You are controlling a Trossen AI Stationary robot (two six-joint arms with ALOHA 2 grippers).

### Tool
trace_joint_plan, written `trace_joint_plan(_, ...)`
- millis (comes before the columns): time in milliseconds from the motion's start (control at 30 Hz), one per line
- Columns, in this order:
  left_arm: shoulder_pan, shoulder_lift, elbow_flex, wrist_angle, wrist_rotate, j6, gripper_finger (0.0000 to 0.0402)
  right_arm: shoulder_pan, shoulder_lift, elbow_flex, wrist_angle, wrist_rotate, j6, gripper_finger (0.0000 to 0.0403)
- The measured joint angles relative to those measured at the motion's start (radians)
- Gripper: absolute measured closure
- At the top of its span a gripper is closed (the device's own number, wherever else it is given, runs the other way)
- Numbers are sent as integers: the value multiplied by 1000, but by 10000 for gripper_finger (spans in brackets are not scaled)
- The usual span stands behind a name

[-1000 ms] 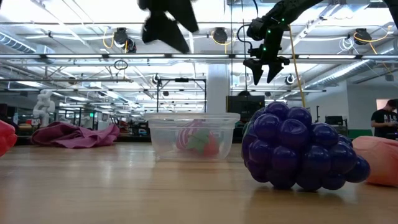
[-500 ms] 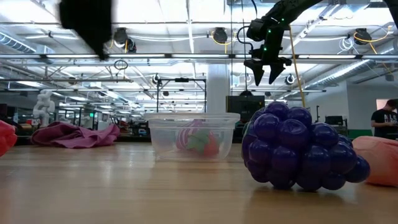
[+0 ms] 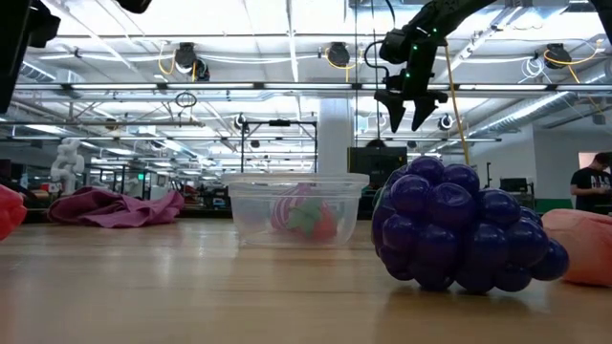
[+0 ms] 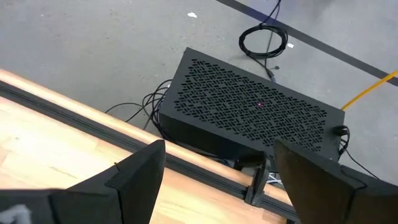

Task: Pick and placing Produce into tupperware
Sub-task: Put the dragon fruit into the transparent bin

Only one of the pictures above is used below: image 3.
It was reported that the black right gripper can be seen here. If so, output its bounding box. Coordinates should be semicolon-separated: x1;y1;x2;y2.
374;31;449;134

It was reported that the purple toy grape bunch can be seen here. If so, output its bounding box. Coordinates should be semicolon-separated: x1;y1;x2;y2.
371;155;571;293

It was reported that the toy strawberry with long stem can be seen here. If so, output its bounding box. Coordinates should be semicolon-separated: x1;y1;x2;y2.
286;198;339;243

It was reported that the purple striped toy onion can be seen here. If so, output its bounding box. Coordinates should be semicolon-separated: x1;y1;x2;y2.
271;183;315;235

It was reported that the pink toy peach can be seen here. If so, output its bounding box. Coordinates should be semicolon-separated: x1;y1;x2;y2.
541;207;612;288

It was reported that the red toy bell pepper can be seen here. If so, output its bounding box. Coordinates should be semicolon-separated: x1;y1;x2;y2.
0;183;29;242

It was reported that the clear plastic tupperware container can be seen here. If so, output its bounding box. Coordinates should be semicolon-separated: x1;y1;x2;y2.
222;171;370;248

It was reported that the black monitor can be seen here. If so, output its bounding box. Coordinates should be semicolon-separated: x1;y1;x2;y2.
347;145;408;183

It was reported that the white square pillar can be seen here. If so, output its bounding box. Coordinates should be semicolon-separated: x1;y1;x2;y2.
317;95;358;176

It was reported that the white robot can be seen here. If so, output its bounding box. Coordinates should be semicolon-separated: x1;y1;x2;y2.
50;138;86;195

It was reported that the purple cloth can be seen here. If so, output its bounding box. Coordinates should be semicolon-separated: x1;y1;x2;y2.
46;185;186;229

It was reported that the yellow cable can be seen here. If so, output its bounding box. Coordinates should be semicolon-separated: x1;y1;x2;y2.
443;45;472;166

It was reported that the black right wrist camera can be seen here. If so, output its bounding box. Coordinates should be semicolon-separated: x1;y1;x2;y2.
380;27;418;66

